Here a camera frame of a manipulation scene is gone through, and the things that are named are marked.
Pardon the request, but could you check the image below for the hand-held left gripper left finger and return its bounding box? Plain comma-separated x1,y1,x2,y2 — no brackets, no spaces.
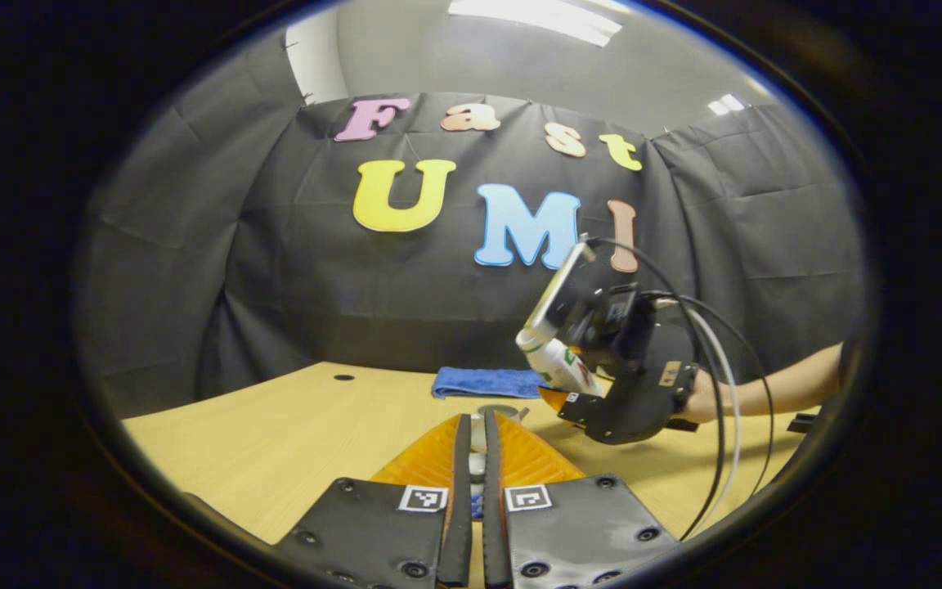
271,413,473,589

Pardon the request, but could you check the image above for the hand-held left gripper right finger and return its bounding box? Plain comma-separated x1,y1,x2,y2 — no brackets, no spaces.
483,409,684,589

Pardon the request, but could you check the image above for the white plastic water bottle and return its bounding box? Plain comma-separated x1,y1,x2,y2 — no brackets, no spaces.
516,326,603,398

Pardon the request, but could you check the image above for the white ceramic teacup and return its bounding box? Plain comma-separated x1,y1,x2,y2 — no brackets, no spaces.
471,403,531,452

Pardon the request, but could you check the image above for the blue folded towel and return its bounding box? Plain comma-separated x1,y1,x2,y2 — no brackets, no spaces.
430,366,554,400

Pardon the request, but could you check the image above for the black backdrop cloth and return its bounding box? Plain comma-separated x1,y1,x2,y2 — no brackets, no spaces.
74,90,868,420

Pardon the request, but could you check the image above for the long ceiling light panel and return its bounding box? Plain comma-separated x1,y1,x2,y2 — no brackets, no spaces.
448,0,623,47

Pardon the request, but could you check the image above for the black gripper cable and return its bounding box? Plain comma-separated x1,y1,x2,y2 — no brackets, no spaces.
649,290,776,498
584,236,727,542

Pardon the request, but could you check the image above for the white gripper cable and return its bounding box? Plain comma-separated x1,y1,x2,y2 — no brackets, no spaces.
680,307,742,534

